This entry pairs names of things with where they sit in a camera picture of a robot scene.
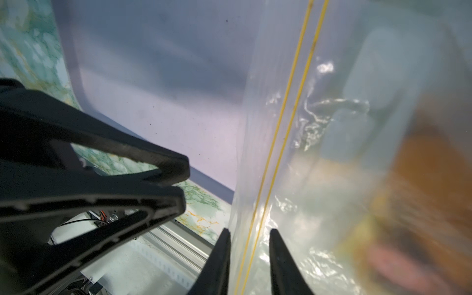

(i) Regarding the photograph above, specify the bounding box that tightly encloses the ziploc bag of cookies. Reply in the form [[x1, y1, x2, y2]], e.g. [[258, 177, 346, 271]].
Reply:
[[229, 1, 472, 295]]

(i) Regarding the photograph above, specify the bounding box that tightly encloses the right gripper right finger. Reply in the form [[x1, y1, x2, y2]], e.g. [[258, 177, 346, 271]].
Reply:
[[269, 229, 314, 295]]

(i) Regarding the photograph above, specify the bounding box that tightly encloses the aluminium front rail frame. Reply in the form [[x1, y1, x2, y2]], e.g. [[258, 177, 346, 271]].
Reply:
[[80, 214, 218, 295]]

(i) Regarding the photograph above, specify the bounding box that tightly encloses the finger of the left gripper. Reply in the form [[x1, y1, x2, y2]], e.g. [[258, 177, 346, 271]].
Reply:
[[1, 162, 186, 295], [1, 78, 191, 186]]

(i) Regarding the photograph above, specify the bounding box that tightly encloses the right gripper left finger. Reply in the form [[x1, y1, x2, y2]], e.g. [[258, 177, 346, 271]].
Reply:
[[187, 228, 231, 295]]

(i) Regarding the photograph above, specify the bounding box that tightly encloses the lilac plastic tray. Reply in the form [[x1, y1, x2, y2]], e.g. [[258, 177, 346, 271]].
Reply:
[[51, 0, 307, 204]]

